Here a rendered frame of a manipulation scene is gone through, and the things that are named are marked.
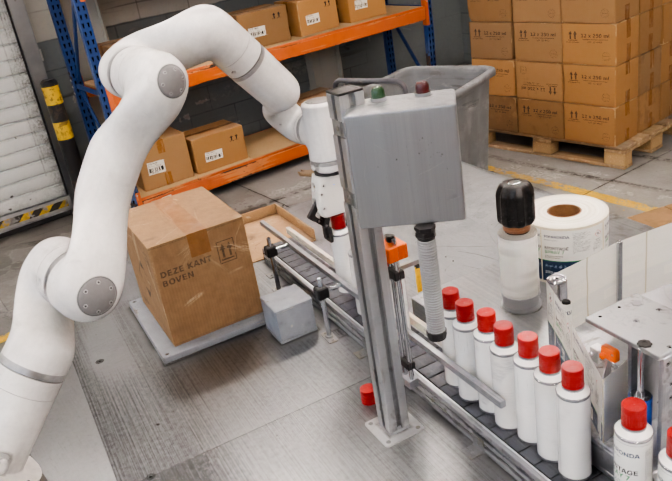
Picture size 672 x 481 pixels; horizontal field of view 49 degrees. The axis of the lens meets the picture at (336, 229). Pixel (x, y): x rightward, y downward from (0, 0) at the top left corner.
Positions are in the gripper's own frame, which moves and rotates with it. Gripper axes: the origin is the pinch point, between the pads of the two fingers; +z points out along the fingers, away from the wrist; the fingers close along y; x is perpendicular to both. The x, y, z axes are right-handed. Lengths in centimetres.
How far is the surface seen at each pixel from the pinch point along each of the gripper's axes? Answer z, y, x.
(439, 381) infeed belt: 18.5, -2.9, -41.7
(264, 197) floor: 106, 89, 307
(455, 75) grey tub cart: 31, 184, 206
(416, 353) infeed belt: 18.5, -0.9, -30.7
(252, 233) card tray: 23, 0, 67
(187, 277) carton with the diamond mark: 5.1, -34.8, 13.9
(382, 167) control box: -32, -14, -51
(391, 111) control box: -41, -12, -52
